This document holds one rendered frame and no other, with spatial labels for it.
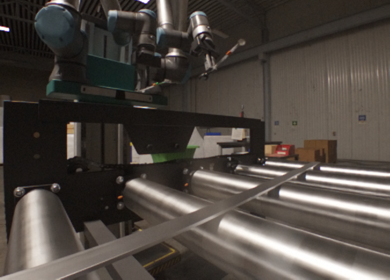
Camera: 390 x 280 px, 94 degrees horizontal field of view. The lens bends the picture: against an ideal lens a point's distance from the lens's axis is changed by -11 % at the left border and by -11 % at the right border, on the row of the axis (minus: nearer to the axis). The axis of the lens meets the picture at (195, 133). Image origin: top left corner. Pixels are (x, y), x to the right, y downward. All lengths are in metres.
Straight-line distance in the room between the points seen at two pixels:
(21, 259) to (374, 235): 0.63
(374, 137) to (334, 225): 10.09
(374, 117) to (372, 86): 1.26
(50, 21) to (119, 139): 0.74
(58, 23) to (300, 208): 1.04
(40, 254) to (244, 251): 0.28
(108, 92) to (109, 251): 0.93
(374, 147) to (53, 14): 10.60
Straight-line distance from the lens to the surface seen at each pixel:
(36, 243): 0.36
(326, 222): 0.60
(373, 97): 10.75
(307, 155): 6.37
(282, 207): 0.64
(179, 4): 1.50
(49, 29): 0.98
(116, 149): 1.40
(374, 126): 10.65
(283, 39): 12.01
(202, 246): 0.42
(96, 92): 1.11
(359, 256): 0.33
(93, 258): 0.28
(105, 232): 0.68
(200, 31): 1.01
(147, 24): 1.01
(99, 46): 1.47
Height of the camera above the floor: 1.06
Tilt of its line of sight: 1 degrees up
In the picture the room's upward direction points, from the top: straight up
